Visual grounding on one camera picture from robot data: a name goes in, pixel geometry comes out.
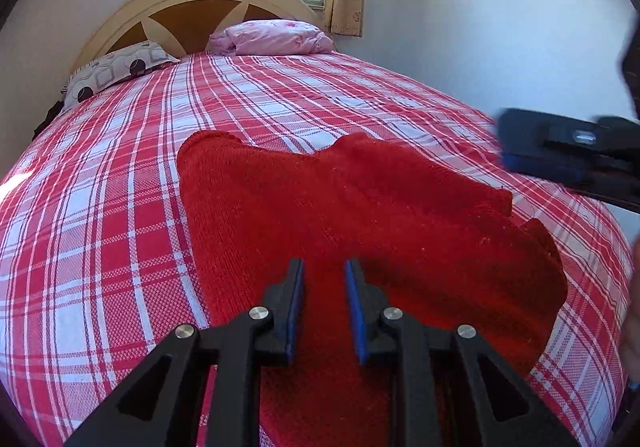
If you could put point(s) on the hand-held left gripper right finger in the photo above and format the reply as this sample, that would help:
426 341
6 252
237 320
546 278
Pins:
354 317

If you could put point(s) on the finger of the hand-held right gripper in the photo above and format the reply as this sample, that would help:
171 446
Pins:
545 169
540 132

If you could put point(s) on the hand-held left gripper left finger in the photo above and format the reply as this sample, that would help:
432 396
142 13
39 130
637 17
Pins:
296 317

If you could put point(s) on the red embroidered knit sweater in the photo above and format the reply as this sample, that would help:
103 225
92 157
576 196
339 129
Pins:
350 207

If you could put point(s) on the red plaid bed blanket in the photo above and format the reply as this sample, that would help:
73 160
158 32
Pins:
100 207

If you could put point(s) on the pink pillow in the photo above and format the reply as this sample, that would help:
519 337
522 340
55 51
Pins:
275 37

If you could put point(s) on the grey patterned pillow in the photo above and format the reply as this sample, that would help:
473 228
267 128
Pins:
115 69

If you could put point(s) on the dark cloth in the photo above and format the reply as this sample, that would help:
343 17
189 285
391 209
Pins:
47 119

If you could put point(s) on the cream wooden headboard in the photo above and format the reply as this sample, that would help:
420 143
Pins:
130 12

